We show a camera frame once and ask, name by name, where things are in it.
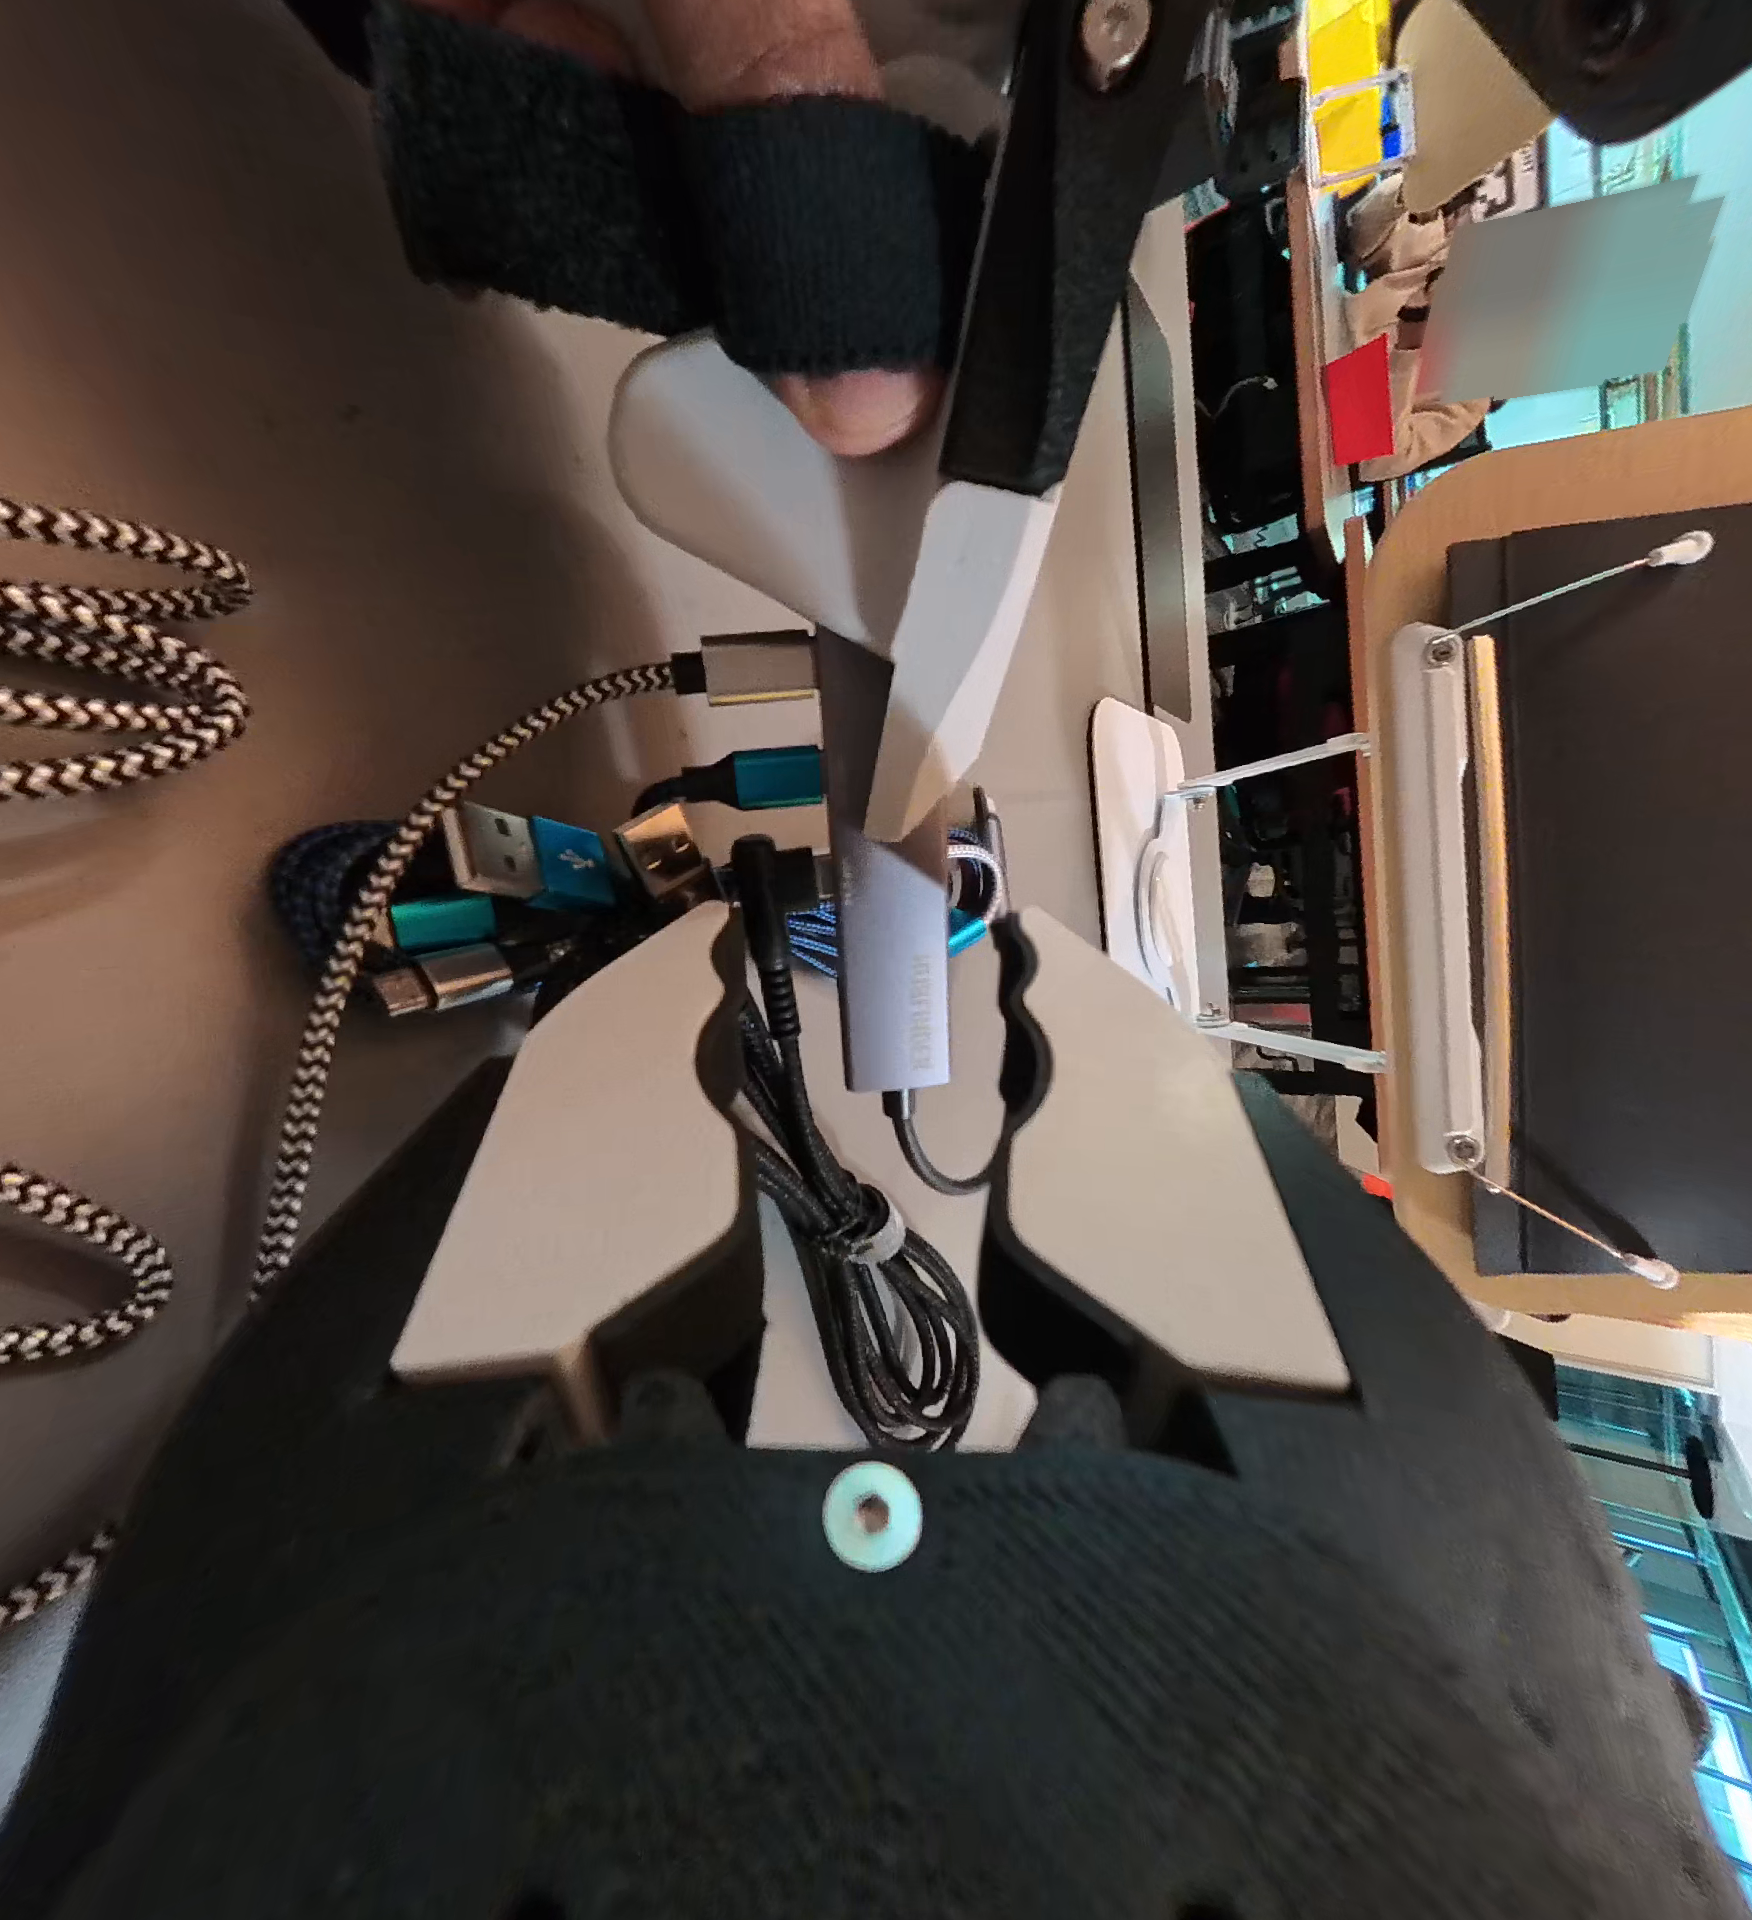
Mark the white mount bracket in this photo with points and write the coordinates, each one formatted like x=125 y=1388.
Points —
x=1431 y=899

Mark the grey USB hub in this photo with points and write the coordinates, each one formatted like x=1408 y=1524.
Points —
x=900 y=962

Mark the grey desk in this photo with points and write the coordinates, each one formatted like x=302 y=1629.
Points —
x=141 y=298

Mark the red plastic bin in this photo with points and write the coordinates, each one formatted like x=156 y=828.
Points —
x=1357 y=399

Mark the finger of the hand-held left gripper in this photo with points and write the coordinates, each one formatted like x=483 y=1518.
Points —
x=969 y=630

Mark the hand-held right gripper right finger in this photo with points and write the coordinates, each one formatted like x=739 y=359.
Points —
x=1159 y=1198

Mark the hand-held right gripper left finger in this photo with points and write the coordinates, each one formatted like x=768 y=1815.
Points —
x=591 y=1169

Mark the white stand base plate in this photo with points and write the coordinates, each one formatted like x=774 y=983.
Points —
x=1132 y=840

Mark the wooden board stand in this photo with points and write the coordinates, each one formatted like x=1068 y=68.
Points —
x=1400 y=525

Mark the black panel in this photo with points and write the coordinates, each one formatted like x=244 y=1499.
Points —
x=1671 y=899

